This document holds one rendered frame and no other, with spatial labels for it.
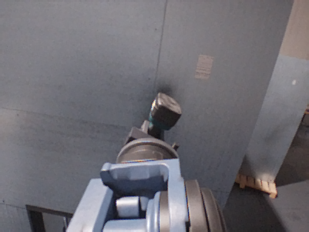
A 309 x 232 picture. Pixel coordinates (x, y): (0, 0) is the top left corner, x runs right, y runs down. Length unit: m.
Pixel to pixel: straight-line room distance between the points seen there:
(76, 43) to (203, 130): 0.55
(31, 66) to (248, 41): 0.76
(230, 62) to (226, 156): 0.37
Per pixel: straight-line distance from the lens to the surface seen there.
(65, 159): 0.94
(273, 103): 4.80
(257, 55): 0.76
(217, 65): 0.72
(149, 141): 0.41
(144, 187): 0.35
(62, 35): 0.77
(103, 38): 0.71
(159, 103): 0.52
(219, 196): 0.99
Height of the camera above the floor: 2.99
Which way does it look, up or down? 22 degrees down
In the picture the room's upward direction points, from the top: 9 degrees clockwise
